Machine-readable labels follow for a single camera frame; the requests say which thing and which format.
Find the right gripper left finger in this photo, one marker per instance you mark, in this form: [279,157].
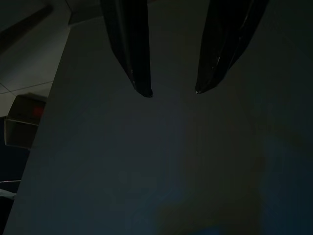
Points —
[129,49]

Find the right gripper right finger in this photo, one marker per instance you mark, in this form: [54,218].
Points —
[220,49]

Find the slanted wooden table leg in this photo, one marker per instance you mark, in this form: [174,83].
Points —
[24,27]

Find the white standing board panel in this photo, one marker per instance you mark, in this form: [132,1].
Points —
[146,159]

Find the open cardboard box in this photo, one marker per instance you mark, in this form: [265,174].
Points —
[22,132]

